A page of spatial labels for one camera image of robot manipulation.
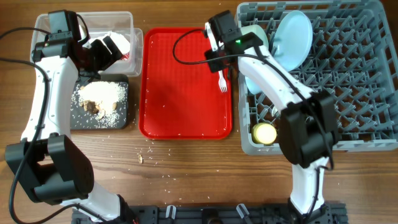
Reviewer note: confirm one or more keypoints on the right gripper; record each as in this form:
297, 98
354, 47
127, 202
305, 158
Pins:
214, 63

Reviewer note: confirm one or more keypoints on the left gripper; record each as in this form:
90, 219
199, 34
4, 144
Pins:
105, 56

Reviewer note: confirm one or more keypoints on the white plastic fork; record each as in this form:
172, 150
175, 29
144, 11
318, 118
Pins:
222, 82

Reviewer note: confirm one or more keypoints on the red sauce packet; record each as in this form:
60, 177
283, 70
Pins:
125, 56

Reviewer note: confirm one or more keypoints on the white napkin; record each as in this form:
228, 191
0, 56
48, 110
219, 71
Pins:
122, 43

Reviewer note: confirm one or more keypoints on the light blue bowl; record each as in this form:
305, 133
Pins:
252, 87

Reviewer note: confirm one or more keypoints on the mint green bowl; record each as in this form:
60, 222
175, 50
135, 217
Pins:
258, 30

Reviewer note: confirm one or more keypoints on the light blue plate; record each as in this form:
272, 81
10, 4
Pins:
293, 40

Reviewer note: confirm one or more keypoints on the yellow plastic cup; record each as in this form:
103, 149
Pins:
263, 133

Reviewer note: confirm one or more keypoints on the white plastic spoon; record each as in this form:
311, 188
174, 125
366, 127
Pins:
275, 112

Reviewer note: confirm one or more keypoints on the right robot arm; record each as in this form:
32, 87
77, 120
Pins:
308, 128

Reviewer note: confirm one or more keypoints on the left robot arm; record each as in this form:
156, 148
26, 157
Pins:
46, 163

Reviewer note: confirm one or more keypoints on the clear plastic waste bin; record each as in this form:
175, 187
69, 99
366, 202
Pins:
96, 24

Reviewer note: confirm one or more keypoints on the black food waste tray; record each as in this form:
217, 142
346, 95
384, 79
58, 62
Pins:
118, 118

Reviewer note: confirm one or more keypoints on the grey dishwasher rack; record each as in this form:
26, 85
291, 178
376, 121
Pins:
352, 57

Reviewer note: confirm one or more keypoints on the food scraps and rice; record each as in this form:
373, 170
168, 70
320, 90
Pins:
99, 99

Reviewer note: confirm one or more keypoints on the red serving tray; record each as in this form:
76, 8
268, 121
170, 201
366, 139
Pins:
181, 101

